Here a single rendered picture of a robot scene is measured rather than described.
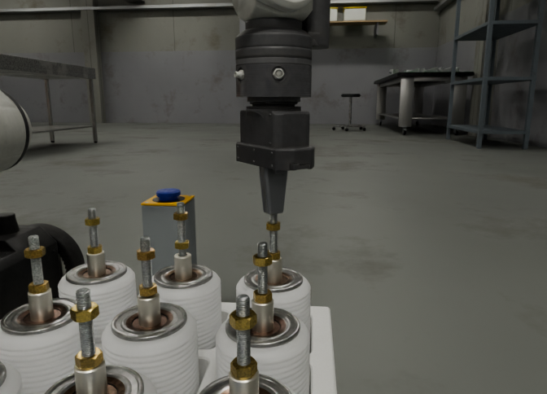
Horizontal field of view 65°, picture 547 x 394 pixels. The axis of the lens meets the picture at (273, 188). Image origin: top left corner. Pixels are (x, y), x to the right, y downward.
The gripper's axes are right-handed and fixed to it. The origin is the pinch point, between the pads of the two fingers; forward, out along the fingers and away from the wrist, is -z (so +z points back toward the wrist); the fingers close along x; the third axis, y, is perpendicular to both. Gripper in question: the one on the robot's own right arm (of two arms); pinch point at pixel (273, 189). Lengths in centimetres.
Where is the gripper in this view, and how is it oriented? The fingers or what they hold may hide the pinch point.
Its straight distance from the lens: 52.7
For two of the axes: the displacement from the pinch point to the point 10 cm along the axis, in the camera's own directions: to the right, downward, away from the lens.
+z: 0.0, -9.8, -2.0
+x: -5.4, -1.7, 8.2
